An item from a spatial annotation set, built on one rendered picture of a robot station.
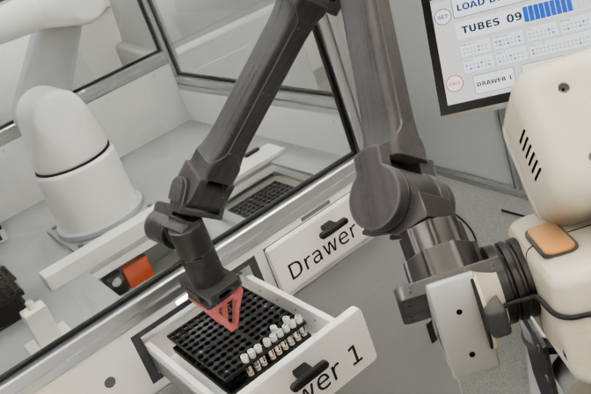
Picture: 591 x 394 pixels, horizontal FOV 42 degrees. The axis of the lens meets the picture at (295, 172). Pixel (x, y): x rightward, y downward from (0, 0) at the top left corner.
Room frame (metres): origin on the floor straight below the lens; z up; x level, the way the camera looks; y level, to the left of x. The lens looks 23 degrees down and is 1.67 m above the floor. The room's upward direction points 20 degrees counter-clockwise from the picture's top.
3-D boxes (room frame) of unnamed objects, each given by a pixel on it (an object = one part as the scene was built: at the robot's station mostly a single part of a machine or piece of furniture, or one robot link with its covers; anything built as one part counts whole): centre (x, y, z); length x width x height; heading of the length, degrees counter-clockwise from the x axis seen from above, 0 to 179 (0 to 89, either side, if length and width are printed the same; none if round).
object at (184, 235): (1.11, 0.19, 1.15); 0.07 x 0.06 x 0.07; 33
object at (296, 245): (1.46, -0.02, 0.87); 0.29 x 0.02 x 0.11; 119
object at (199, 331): (1.21, 0.20, 0.87); 0.22 x 0.18 x 0.06; 29
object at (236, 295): (1.10, 0.19, 1.02); 0.07 x 0.07 x 0.09; 29
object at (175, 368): (1.21, 0.21, 0.86); 0.40 x 0.26 x 0.06; 29
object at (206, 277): (1.10, 0.19, 1.09); 0.10 x 0.07 x 0.07; 29
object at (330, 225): (1.44, -0.03, 0.91); 0.07 x 0.04 x 0.01; 119
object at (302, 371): (1.01, 0.09, 0.91); 0.07 x 0.04 x 0.01; 119
